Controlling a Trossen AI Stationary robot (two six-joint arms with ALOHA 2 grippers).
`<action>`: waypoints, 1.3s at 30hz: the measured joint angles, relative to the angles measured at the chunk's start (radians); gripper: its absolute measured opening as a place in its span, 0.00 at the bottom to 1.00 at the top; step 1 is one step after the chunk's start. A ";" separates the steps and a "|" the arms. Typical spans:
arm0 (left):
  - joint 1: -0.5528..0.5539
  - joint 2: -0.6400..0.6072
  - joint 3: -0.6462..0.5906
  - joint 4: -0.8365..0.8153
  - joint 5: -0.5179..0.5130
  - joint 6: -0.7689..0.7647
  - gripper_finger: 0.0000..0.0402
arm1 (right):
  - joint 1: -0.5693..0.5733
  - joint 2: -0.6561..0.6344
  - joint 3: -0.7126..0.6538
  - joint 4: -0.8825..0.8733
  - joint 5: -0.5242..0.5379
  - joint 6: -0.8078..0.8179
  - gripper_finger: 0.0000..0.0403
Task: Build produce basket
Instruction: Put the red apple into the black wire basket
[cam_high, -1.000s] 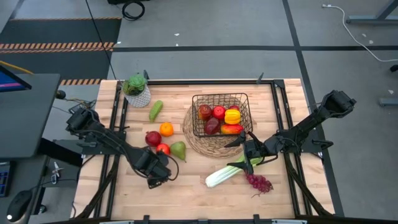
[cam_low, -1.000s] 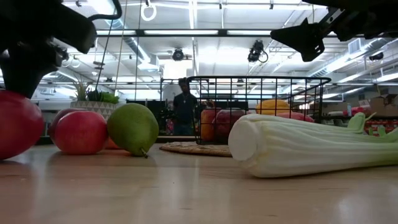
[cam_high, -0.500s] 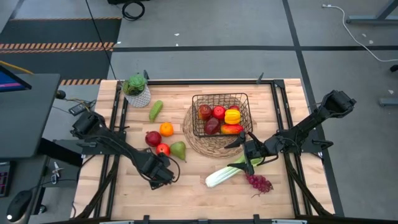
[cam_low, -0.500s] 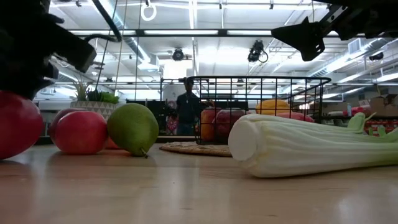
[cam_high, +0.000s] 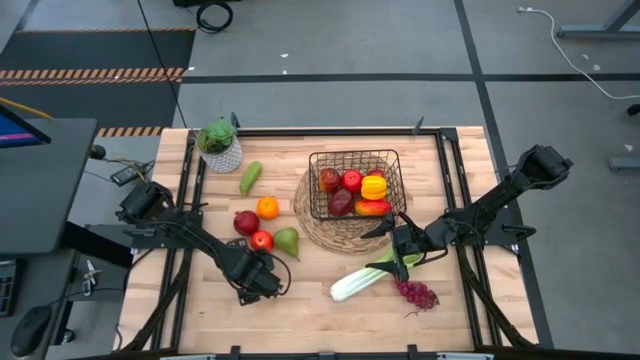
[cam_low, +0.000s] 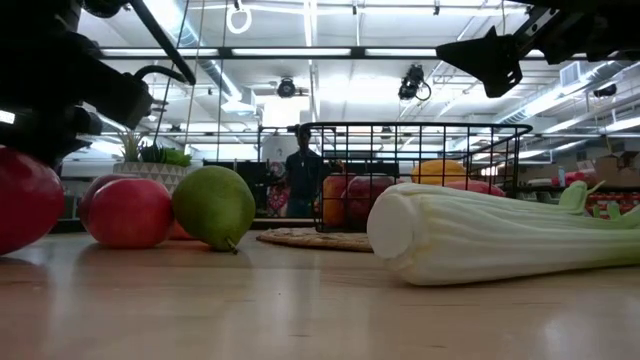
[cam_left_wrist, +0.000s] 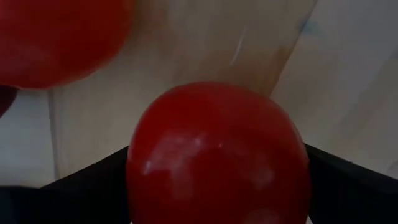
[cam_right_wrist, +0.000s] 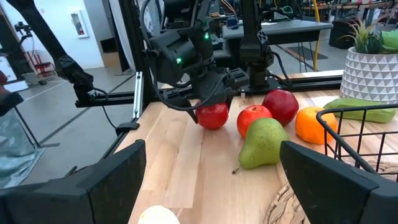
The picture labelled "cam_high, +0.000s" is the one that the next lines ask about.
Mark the long thin black cable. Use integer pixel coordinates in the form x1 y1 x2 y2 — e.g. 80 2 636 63
136 0 190 132

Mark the pale green celery bunch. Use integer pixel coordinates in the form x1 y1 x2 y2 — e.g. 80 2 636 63
328 245 425 303

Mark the red pomegranate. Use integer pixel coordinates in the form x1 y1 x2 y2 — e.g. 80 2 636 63
232 209 261 238

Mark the yellow cable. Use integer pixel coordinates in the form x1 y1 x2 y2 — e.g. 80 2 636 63
0 97 54 121

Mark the grey metal foot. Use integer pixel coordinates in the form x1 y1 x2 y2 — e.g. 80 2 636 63
608 156 640 172

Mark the orange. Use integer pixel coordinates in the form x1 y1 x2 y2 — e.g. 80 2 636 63
255 195 281 221

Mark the coiled black cable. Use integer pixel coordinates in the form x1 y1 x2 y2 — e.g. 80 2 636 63
194 0 235 35

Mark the grey desk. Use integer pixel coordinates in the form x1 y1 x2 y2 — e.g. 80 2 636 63
0 249 81 360

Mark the potted plant in patterned pot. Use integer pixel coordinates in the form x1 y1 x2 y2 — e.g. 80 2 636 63
195 117 245 175

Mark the black computer mouse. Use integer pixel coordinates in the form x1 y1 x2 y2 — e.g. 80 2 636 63
9 304 54 359

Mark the round woven placemat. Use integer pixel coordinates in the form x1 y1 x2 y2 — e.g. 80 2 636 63
293 167 409 255

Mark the black wire basket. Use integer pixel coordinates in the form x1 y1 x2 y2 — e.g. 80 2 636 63
307 148 408 223

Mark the black keyboard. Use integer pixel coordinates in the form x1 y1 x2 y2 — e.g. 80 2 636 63
0 258 21 319

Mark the monitor with blue screen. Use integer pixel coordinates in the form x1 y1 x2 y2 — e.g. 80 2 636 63
0 104 52 150

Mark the yellow bell pepper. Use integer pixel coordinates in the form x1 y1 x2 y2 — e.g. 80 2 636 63
360 174 389 201

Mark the green pear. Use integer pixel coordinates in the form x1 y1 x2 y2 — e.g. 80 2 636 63
272 226 301 262

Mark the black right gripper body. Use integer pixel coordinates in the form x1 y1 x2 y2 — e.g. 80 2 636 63
391 221 452 260

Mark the grey metal desk leg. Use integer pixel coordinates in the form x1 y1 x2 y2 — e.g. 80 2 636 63
555 0 640 40

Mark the green cucumber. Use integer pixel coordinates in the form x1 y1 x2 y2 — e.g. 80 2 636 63
238 160 264 198

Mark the white floor cable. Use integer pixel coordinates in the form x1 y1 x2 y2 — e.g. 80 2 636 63
517 5 640 101

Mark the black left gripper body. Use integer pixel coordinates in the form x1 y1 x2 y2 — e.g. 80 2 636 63
224 251 283 302

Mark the black floor mat striped edge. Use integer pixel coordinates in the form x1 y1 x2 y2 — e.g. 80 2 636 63
0 27 197 139

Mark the black power adapter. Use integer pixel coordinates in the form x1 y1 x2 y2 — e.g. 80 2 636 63
109 162 156 187

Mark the red yellow apple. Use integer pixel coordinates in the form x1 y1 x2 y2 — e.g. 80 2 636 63
318 167 342 195

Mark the purple grape bunch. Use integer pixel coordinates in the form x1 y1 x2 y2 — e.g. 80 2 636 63
393 278 441 319

